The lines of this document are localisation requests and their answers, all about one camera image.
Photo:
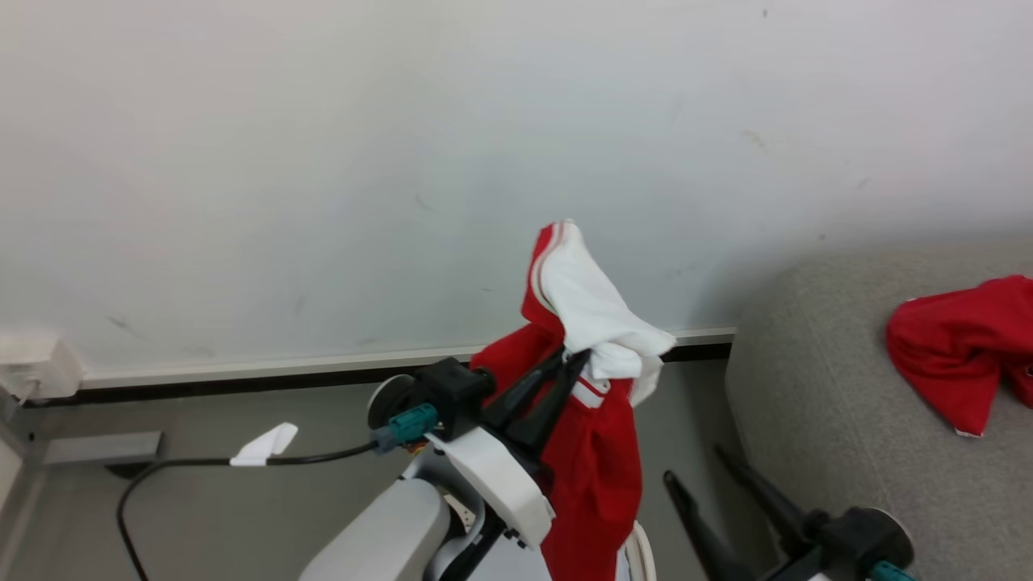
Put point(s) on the grey metal foot bar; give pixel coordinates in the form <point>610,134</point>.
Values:
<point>101,448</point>

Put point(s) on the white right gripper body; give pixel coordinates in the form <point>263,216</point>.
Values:
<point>807,566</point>

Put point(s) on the white wall outlet box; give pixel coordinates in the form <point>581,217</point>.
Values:
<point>36,367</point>

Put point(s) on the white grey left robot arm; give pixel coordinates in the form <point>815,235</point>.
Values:
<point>387,532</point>

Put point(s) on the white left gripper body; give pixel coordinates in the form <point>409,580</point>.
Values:
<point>496,480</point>

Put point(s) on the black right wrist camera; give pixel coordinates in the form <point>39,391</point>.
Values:
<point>863,532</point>

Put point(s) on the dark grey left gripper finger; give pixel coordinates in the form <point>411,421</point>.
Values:
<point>520,395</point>
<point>549,411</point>

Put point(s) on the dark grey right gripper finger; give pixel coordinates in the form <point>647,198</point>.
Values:
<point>763,492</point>
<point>706,537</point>

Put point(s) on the white laundry basket brown rim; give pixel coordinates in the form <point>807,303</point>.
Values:
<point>643,557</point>

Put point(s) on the red garment with white sleeves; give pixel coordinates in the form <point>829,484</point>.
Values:
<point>589,468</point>

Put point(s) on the black caster wheel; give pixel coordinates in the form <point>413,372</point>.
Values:
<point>129,470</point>

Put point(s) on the grey fabric sofa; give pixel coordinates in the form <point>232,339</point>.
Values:
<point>807,363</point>

